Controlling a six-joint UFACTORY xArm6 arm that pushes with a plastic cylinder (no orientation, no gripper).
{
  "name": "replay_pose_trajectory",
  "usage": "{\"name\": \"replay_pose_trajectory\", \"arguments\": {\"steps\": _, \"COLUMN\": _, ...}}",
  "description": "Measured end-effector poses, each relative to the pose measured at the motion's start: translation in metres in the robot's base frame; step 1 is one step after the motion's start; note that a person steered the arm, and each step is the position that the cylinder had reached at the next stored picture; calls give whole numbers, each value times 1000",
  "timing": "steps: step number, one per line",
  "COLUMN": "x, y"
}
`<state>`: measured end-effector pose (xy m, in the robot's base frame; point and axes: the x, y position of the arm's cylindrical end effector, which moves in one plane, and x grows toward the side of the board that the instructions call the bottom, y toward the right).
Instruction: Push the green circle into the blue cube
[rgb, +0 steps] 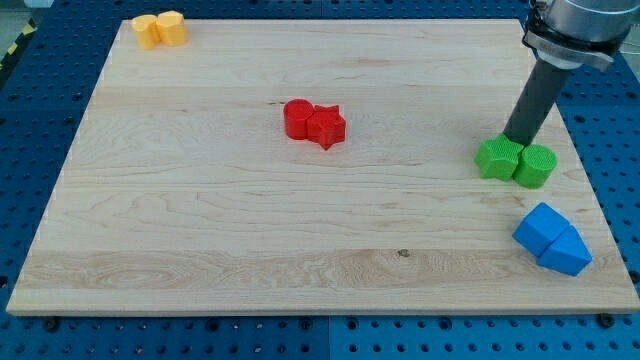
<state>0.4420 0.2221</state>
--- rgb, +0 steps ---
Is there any red cylinder block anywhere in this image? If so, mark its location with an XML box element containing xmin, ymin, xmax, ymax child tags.
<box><xmin>283</xmin><ymin>99</ymin><xmax>314</xmax><ymax>140</ymax></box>

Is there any red star block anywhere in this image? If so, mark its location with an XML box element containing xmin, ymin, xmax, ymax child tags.
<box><xmin>307</xmin><ymin>105</ymin><xmax>347</xmax><ymax>150</ymax></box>

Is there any yellow hexagon block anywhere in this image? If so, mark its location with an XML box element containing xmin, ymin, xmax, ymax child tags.
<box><xmin>156</xmin><ymin>10</ymin><xmax>188</xmax><ymax>46</ymax></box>

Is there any light wooden board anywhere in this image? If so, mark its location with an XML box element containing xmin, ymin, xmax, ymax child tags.
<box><xmin>7</xmin><ymin>19</ymin><xmax>639</xmax><ymax>316</ymax></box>

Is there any blue cube block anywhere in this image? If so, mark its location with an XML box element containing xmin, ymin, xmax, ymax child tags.
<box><xmin>512</xmin><ymin>202</ymin><xmax>570</xmax><ymax>257</ymax></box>

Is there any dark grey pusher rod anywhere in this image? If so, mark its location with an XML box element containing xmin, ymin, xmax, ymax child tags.
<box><xmin>503</xmin><ymin>59</ymin><xmax>571</xmax><ymax>146</ymax></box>

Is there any green cylinder block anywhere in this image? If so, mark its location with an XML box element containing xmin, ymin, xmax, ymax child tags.
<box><xmin>513</xmin><ymin>144</ymin><xmax>557</xmax><ymax>189</ymax></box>

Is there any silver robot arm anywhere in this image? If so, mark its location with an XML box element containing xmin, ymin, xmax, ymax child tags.
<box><xmin>522</xmin><ymin>0</ymin><xmax>639</xmax><ymax>71</ymax></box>

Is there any blue triangular block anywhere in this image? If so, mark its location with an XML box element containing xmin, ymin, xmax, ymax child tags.
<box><xmin>537</xmin><ymin>225</ymin><xmax>593</xmax><ymax>276</ymax></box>

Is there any green star block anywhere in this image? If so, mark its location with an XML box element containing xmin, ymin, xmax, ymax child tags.
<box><xmin>474</xmin><ymin>134</ymin><xmax>524</xmax><ymax>181</ymax></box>

